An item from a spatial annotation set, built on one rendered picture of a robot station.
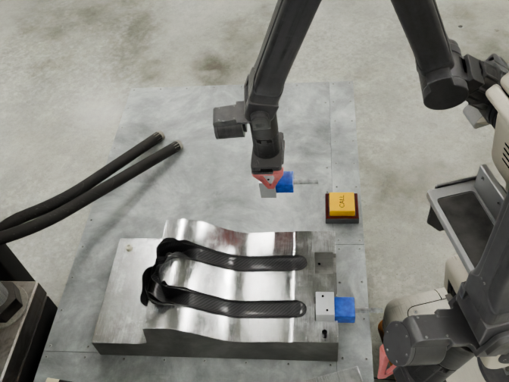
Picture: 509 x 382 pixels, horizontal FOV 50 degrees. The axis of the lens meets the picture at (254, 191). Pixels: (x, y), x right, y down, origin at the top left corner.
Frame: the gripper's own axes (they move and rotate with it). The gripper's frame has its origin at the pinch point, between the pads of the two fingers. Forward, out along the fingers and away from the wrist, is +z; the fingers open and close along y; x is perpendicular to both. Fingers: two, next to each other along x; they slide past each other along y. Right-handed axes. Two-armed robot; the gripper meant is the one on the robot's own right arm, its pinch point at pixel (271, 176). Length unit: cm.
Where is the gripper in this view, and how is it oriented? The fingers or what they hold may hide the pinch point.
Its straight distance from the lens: 122.6
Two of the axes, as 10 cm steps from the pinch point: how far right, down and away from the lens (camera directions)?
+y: -0.8, 7.7, -6.3
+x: 9.9, -0.2, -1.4
